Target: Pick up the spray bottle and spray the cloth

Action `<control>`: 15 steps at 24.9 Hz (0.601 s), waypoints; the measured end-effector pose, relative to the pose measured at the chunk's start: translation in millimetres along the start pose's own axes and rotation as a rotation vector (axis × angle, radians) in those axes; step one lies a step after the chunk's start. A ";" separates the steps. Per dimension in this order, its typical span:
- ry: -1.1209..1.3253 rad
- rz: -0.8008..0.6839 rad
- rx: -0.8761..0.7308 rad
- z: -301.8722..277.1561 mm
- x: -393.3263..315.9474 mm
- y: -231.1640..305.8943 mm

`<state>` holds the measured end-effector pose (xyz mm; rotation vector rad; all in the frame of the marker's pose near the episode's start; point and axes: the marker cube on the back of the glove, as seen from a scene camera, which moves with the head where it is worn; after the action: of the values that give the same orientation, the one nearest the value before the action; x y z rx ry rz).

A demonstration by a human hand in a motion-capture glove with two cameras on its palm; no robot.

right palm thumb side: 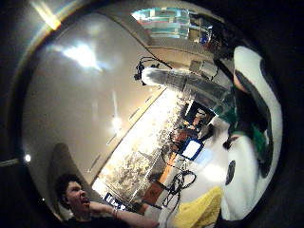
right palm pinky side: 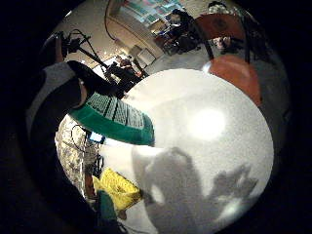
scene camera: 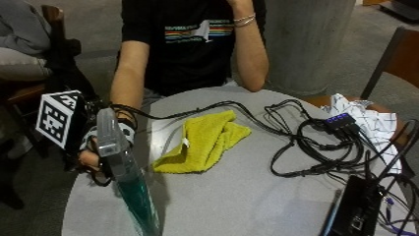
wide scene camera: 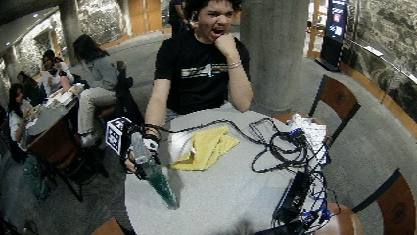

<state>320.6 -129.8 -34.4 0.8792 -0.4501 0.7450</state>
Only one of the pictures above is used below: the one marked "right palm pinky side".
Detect the person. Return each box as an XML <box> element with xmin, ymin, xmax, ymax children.
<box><xmin>25</xmin><ymin>31</ymin><xmax>77</xmax><ymax>137</ymax></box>

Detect small blue lit screen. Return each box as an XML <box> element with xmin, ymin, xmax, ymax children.
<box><xmin>87</xmin><ymin>131</ymin><xmax>107</xmax><ymax>145</ymax></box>

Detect white box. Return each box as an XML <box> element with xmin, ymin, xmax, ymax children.
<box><xmin>138</xmin><ymin>48</ymin><xmax>158</xmax><ymax>66</ymax></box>

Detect dark equipment cluster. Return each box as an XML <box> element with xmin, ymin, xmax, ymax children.
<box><xmin>155</xmin><ymin>9</ymin><xmax>203</xmax><ymax>56</ymax></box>

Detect yellow bag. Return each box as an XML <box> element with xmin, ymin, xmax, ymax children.
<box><xmin>92</xmin><ymin>167</ymin><xmax>143</xmax><ymax>213</ymax></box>

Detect teal bag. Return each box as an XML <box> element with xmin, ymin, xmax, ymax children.
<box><xmin>97</xmin><ymin>189</ymin><xmax>119</xmax><ymax>232</ymax></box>

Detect black tripod with camera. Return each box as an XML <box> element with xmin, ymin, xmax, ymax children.
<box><xmin>60</xmin><ymin>28</ymin><xmax>149</xmax><ymax>78</ymax></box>

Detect black cables on floor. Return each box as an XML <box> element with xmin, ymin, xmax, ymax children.
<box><xmin>69</xmin><ymin>124</ymin><xmax>105</xmax><ymax>178</ymax></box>

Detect black hanging cable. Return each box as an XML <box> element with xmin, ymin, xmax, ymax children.
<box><xmin>103</xmin><ymin>0</ymin><xmax>119</xmax><ymax>42</ymax></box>

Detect colourful wall board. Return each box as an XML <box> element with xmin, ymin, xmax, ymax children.
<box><xmin>123</xmin><ymin>0</ymin><xmax>184</xmax><ymax>24</ymax></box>

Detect orange chair black frame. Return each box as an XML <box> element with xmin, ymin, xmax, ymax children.
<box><xmin>194</xmin><ymin>12</ymin><xmax>263</xmax><ymax>107</ymax></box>

